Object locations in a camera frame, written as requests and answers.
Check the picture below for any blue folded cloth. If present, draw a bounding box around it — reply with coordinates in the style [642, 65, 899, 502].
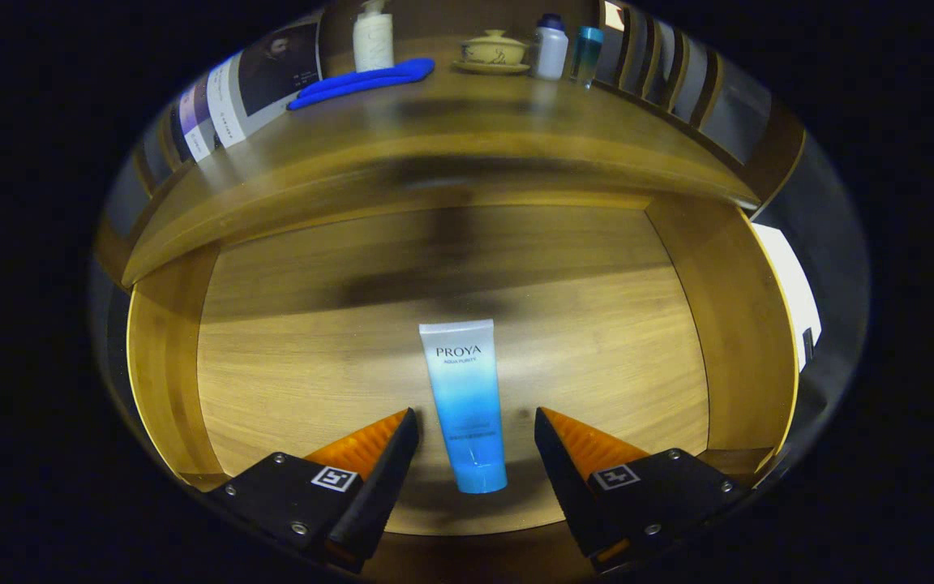
[287, 57, 436, 112]

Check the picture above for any wooden countertop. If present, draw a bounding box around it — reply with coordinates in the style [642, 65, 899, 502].
[120, 36, 762, 289]

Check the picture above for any white pump bottle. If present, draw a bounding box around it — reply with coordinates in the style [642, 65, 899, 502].
[352, 0, 395, 74]

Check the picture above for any slim teal bottle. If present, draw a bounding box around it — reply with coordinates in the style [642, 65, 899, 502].
[571, 26, 604, 88]

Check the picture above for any white panelled cabinet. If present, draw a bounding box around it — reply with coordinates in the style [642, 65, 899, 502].
[751, 223, 823, 374]

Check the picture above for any white bottle with blue cap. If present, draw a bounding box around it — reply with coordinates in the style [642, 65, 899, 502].
[533, 13, 570, 81]

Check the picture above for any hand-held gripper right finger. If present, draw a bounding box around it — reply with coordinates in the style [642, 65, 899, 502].
[533, 406, 748, 575]

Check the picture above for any beige lidded teacup with saucer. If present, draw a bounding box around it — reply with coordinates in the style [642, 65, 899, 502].
[452, 29, 531, 76]

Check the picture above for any blue and white tube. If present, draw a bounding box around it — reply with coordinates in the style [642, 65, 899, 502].
[419, 319, 508, 495]

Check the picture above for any white book with portrait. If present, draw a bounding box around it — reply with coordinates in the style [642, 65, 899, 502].
[206, 20, 323, 149]

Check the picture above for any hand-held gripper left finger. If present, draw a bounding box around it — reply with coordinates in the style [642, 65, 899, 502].
[206, 407, 421, 573]

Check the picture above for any wooden cabinet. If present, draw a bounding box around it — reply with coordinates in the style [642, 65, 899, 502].
[94, 0, 808, 293]

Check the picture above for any purple book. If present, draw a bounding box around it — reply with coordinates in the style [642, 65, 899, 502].
[178, 77, 216, 163]

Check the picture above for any wooden drawer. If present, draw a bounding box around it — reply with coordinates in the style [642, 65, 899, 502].
[125, 191, 800, 583]

